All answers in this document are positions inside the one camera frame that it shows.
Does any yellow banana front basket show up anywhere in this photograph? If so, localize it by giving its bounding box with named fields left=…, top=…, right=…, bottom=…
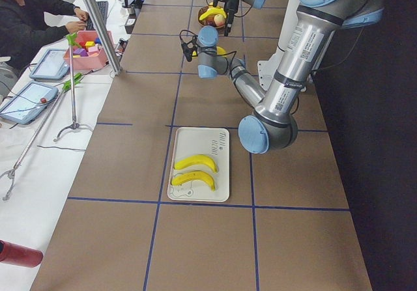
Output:
left=199, top=7, right=227, bottom=21

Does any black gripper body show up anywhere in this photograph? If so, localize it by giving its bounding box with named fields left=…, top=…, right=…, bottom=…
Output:
left=225, top=0, right=238, bottom=12

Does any yellow banana carried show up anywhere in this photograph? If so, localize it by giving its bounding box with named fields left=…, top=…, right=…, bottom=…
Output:
left=171, top=171, right=216, bottom=191
left=174, top=154, right=218, bottom=173

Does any white bear tray plate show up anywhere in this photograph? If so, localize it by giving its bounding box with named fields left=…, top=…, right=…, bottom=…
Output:
left=167, top=127, right=230, bottom=202

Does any white camera mast with base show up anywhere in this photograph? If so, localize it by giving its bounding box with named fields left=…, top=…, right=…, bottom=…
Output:
left=257, top=0, right=300, bottom=91

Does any black keyboard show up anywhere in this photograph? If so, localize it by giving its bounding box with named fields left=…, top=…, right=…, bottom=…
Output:
left=85, top=1, right=109, bottom=31

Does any green handled grabber tool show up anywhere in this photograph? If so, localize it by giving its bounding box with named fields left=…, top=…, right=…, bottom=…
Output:
left=53, top=33, right=93, bottom=143

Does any black power box white label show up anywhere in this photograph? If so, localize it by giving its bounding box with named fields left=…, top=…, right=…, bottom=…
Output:
left=124, top=14, right=137, bottom=35

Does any brown wicker basket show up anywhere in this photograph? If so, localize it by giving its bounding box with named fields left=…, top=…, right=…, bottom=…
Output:
left=197, top=6, right=227, bottom=29

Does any pink box of blocks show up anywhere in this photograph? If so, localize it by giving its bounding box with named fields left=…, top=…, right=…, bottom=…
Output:
left=72, top=31, right=108, bottom=70

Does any seated person in black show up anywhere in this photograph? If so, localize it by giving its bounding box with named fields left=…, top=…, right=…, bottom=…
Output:
left=1, top=0, right=89, bottom=72

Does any aluminium frame post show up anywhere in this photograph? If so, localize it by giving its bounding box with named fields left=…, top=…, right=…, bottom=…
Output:
left=83, top=0, right=122, bottom=76

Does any blue teach pendant tablet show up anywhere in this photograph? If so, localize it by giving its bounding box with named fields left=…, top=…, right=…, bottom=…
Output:
left=29, top=49, right=69, bottom=81

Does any red bottle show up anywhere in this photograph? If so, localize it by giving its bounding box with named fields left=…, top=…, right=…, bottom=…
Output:
left=1, top=240, right=44, bottom=268

